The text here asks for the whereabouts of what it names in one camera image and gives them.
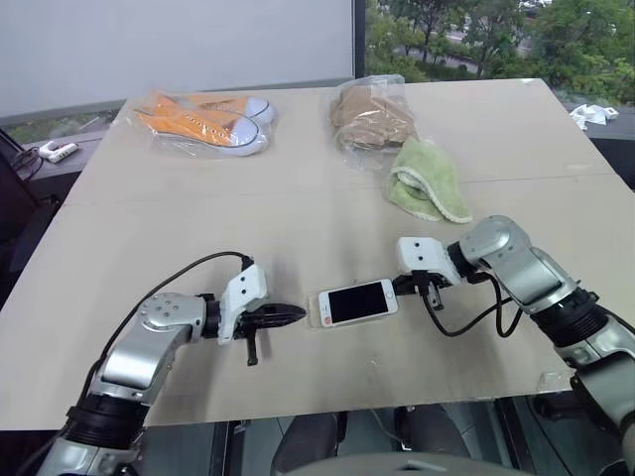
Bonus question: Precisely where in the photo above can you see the white folded paper pieces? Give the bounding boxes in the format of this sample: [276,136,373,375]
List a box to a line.
[569,102,620,132]

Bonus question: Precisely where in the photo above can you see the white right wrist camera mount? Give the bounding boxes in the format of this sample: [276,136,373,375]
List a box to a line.
[395,236,463,290]

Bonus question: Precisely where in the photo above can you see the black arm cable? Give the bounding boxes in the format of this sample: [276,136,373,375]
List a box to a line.
[419,274,525,340]
[63,251,256,418]

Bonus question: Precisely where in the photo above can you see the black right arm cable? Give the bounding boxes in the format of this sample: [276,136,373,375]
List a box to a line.
[419,274,525,340]

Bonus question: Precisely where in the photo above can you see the orange canvas sneaker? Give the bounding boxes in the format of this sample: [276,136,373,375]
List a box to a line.
[132,109,263,149]
[147,90,278,126]

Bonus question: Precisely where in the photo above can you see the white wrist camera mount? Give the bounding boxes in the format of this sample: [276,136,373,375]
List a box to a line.
[395,236,463,290]
[216,264,271,347]

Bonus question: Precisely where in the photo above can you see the white smartphone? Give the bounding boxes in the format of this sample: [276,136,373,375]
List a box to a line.
[317,278,400,329]
[308,280,401,330]

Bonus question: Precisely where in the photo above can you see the dark window frame post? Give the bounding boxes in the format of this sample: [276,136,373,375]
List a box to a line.
[352,0,369,80]

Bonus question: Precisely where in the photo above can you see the white roller blind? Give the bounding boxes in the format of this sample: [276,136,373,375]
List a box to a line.
[0,0,356,119]

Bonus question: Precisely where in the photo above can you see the clear plastic sneaker bag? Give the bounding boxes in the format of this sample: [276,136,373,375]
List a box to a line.
[117,87,280,160]

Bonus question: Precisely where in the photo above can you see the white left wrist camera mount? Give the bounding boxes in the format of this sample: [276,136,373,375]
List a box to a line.
[216,264,271,347]

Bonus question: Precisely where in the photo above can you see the green towel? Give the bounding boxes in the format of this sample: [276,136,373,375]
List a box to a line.
[387,138,474,225]

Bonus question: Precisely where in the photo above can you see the brown folded fabric item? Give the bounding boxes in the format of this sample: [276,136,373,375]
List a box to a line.
[331,83,417,151]

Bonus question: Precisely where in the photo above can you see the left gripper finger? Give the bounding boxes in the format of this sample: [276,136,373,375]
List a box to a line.
[261,313,307,330]
[261,302,308,319]

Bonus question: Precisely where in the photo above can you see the dark rounded shape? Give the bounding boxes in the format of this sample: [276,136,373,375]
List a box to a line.
[283,412,349,475]

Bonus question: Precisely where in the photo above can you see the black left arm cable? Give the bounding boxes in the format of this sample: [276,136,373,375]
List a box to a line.
[63,251,256,418]

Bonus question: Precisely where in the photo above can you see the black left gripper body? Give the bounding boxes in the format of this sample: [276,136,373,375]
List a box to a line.
[232,304,272,368]

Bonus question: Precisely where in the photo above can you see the small clear plastic scrap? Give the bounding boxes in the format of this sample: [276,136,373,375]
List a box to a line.
[537,370,566,394]

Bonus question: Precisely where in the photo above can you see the white power strip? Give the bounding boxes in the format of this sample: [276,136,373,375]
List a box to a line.
[38,140,80,163]

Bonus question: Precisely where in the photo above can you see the thin black power cable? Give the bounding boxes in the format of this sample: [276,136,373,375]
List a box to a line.
[8,145,45,179]

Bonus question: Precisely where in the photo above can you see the black angular equipment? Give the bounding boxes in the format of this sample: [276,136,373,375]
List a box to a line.
[0,127,62,279]

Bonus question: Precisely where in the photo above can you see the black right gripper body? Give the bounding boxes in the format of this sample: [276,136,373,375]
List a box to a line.
[412,270,456,312]

